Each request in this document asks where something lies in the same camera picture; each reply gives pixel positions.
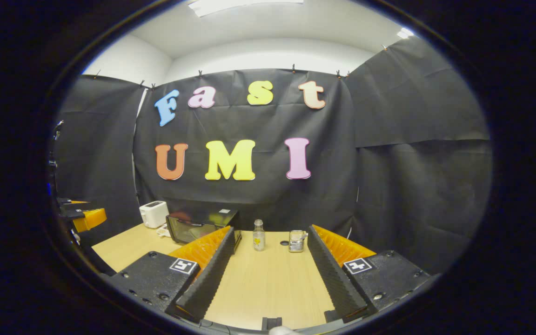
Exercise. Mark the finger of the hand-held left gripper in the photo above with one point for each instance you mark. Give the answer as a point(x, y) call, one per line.
point(73, 203)
point(91, 217)

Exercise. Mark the clear glass bottle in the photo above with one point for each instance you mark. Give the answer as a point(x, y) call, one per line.
point(259, 238)

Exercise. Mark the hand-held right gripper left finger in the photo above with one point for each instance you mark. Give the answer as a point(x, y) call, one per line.
point(212, 274)

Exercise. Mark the black electric oven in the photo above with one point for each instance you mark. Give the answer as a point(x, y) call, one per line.
point(189, 228)

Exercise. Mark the clear ribbed jar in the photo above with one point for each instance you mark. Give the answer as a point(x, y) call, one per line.
point(297, 242)

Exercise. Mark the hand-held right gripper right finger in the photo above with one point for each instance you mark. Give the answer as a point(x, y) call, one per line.
point(331, 274)

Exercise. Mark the white toaster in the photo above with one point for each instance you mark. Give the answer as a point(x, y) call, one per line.
point(153, 214)

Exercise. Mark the small ceiling light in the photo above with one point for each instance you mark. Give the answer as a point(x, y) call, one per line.
point(405, 33)

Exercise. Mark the black backdrop cloth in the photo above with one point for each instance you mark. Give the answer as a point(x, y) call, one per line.
point(389, 139)

